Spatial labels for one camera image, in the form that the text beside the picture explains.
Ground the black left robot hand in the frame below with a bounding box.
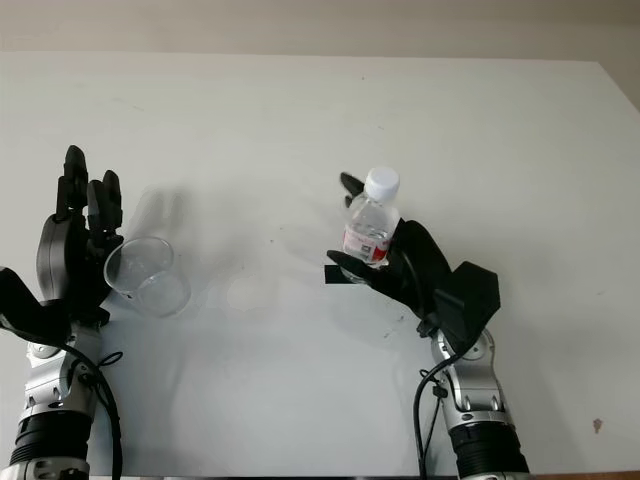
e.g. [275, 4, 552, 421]
[37, 144, 126, 324]

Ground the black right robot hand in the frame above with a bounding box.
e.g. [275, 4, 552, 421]
[326, 172, 456, 334]

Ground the clear plastic water bottle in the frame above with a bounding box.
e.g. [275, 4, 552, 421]
[342, 167, 402, 284]

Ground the clear plastic cup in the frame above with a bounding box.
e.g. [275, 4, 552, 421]
[103, 237, 193, 318]

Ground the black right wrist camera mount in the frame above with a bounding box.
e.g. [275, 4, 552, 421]
[432, 259, 502, 359]

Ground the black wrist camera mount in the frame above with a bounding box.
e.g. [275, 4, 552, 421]
[432, 259, 502, 359]
[0, 266, 77, 347]

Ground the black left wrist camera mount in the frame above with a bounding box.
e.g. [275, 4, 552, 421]
[0, 266, 77, 347]

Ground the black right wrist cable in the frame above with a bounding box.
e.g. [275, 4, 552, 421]
[413, 349, 467, 477]

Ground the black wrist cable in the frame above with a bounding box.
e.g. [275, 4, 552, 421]
[413, 349, 467, 477]
[58, 341, 126, 477]

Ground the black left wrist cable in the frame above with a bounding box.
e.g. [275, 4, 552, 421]
[58, 341, 126, 477]

